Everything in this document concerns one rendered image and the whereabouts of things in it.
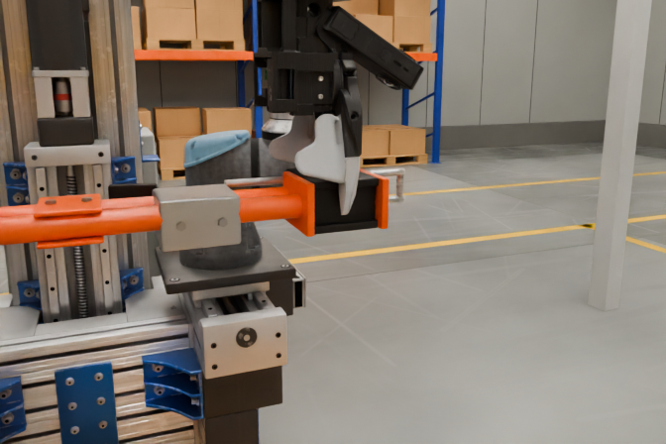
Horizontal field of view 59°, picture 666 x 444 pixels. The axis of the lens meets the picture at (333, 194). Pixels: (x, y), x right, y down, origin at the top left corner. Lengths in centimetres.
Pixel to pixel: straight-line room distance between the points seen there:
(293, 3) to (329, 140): 12
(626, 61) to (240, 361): 296
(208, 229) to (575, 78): 1184
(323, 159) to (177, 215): 14
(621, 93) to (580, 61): 874
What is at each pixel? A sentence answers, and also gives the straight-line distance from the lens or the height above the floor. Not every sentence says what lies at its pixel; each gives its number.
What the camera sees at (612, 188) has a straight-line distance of 364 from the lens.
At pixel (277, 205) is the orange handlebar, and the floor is 126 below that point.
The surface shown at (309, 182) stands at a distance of 54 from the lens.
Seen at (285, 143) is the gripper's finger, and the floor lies 131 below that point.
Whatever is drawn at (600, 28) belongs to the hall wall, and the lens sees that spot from 1262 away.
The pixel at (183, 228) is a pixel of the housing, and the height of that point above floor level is 125.
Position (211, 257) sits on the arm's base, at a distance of 104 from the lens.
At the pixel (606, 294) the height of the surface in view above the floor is 10.
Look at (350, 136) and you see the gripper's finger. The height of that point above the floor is 132.
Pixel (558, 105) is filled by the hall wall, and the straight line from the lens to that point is 1203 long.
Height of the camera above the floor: 138
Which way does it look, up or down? 12 degrees down
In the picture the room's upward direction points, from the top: straight up
